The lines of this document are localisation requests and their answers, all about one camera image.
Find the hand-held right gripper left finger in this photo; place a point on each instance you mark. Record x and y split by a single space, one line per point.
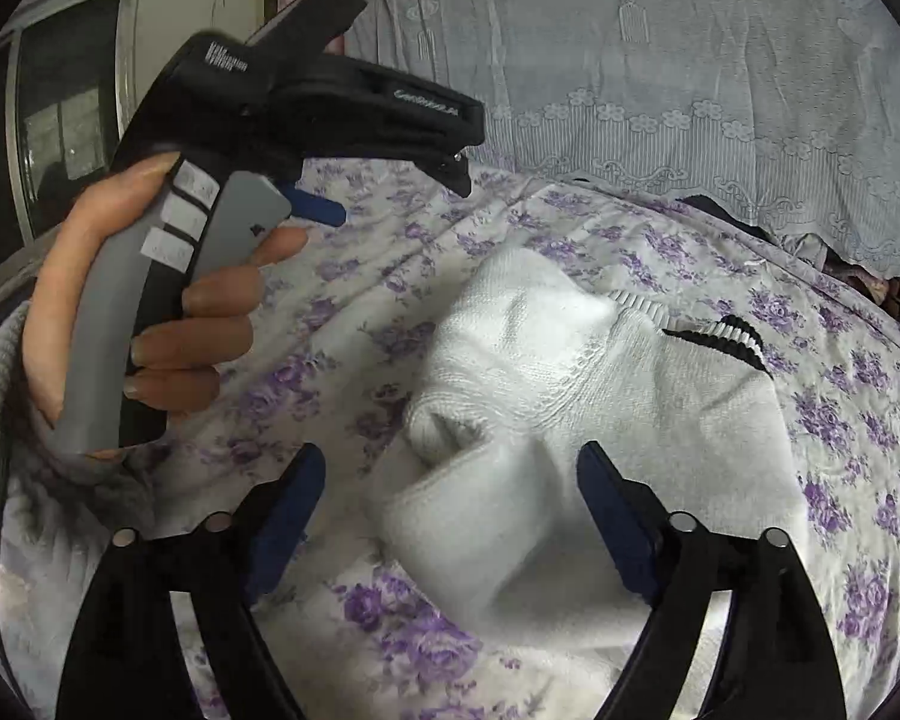
285 525

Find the white lace embroidered cover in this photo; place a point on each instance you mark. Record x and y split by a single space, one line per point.
645 52

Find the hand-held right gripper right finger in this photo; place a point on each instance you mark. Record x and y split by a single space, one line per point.
619 517

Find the purple floral bed sheet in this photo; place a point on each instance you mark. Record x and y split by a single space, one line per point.
832 360

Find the white sweater black striped trim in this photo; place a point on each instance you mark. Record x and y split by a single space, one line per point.
532 390

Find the person's left hand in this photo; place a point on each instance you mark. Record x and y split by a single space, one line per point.
195 330

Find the white framed window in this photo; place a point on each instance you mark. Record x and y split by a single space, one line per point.
67 90

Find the person's left forearm grey sleeve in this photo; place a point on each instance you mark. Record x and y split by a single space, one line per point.
0 390

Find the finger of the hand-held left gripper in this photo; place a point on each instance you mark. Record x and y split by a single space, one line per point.
316 208
322 11

